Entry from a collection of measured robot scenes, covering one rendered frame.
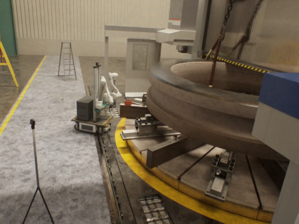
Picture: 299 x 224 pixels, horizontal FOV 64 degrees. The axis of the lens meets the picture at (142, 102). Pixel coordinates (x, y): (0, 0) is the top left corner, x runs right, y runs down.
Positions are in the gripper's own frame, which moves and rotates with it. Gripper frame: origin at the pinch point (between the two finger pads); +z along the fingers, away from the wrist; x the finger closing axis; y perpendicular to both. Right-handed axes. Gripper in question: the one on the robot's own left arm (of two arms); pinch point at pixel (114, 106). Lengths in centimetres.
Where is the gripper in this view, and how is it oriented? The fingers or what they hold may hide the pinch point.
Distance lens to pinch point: 648.0
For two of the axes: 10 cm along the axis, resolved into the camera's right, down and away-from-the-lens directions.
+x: 2.5, -3.0, 9.2
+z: -0.6, 9.4, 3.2
